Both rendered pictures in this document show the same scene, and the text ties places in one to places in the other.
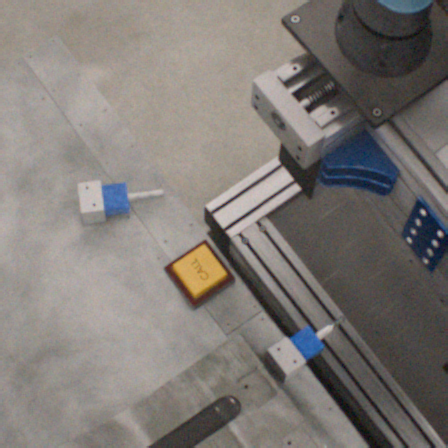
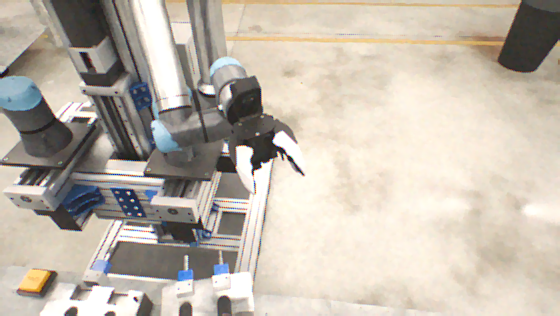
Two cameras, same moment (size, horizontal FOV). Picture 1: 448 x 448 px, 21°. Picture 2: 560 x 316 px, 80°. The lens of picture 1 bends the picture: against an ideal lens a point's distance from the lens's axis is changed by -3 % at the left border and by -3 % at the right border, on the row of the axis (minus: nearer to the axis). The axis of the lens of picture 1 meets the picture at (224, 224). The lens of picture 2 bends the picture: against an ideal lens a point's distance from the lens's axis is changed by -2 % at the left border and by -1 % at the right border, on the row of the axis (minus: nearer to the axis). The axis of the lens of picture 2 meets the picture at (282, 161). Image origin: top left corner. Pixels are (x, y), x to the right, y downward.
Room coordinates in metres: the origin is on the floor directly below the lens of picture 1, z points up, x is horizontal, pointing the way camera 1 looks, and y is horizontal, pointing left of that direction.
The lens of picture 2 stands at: (-0.30, -0.21, 1.83)
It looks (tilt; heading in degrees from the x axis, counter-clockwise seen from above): 46 degrees down; 316
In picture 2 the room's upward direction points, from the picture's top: straight up
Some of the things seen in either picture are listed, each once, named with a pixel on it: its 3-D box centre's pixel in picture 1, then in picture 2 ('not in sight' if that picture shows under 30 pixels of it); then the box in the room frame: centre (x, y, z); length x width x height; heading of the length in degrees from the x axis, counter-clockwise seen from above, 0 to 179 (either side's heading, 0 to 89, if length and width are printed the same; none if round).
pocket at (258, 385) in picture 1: (259, 388); (84, 295); (0.38, -0.07, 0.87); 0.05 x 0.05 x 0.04; 40
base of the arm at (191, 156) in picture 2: not in sight; (183, 140); (0.51, -0.54, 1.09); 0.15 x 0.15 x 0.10
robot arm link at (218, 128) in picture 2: not in sight; (228, 122); (0.22, -0.54, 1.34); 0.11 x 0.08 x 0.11; 66
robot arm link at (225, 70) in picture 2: not in sight; (231, 84); (0.21, -0.56, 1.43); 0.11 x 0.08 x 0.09; 156
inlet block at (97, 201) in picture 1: (121, 198); not in sight; (0.67, 0.16, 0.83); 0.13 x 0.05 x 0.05; 102
